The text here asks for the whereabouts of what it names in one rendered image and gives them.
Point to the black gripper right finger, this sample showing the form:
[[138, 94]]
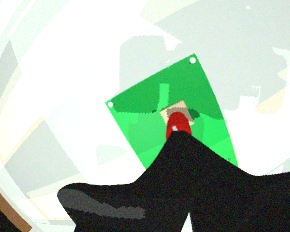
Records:
[[224, 195]]

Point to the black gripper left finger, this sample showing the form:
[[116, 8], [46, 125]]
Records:
[[156, 201]]

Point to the green circuit board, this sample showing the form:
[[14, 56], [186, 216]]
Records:
[[178, 97]]

